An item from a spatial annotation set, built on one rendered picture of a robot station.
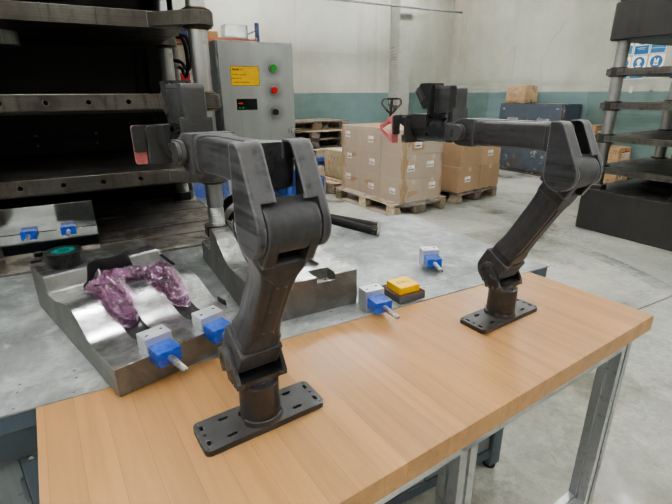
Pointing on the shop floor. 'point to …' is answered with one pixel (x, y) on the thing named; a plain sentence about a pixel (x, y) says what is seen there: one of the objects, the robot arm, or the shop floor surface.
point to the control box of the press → (254, 88)
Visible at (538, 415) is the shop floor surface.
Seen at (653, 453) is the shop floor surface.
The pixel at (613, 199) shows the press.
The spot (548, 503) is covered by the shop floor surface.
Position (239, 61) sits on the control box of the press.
